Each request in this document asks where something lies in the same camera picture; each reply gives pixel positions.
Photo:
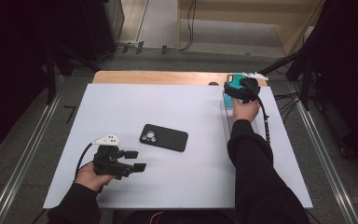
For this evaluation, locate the light wooden shelf unit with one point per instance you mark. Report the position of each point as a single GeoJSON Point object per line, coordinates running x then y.
{"type": "Point", "coordinates": [261, 18]}

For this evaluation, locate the wooden desk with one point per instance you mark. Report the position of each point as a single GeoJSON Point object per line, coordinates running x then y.
{"type": "Point", "coordinates": [155, 77]}

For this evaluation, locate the white table board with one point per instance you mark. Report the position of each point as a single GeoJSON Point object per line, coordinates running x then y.
{"type": "Point", "coordinates": [183, 180]}

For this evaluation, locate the person's right hand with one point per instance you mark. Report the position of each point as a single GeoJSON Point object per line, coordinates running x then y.
{"type": "Point", "coordinates": [245, 112]}

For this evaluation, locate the dark desk grommet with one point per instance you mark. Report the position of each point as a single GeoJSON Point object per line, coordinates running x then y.
{"type": "Point", "coordinates": [213, 83]}

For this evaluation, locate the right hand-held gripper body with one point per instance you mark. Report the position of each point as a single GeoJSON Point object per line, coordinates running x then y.
{"type": "Point", "coordinates": [250, 88]}

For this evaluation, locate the person's left hand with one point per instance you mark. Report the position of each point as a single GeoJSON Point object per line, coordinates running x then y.
{"type": "Point", "coordinates": [88, 179]}

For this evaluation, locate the black metal stand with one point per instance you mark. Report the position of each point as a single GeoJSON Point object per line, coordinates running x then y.
{"type": "Point", "coordinates": [51, 77]}
{"type": "Point", "coordinates": [306, 84]}

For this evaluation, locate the aluminium floor rail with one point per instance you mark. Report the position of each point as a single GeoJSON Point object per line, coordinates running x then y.
{"type": "Point", "coordinates": [326, 161]}
{"type": "Point", "coordinates": [21, 165]}

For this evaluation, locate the black curtain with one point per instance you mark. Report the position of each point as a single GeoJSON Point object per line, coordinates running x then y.
{"type": "Point", "coordinates": [12, 62]}
{"type": "Point", "coordinates": [348, 62]}

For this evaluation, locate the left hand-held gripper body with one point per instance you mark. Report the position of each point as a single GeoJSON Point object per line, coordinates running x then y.
{"type": "Point", "coordinates": [108, 161]}

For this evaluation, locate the blue orange patterned phone case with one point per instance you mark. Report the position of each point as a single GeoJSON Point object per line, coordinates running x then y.
{"type": "Point", "coordinates": [236, 78]}

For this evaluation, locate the dark cabinet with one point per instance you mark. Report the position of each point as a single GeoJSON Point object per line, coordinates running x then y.
{"type": "Point", "coordinates": [102, 25]}

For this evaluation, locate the black phone case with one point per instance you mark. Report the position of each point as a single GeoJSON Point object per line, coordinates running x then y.
{"type": "Point", "coordinates": [171, 140]}

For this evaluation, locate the clear plastic rack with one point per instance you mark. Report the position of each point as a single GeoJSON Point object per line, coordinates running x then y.
{"type": "Point", "coordinates": [227, 121]}

